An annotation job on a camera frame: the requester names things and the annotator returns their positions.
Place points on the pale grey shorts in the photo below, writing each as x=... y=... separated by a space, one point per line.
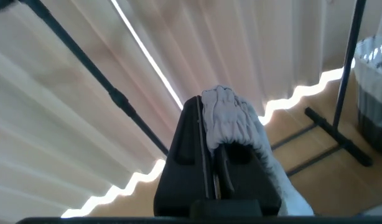
x=228 y=115

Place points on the black clothes rack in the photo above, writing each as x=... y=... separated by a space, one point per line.
x=121 y=101

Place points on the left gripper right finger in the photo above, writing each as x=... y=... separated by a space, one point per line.
x=247 y=183

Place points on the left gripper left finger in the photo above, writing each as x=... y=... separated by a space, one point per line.
x=184 y=186

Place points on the white laundry basket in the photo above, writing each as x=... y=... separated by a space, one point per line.
x=374 y=93

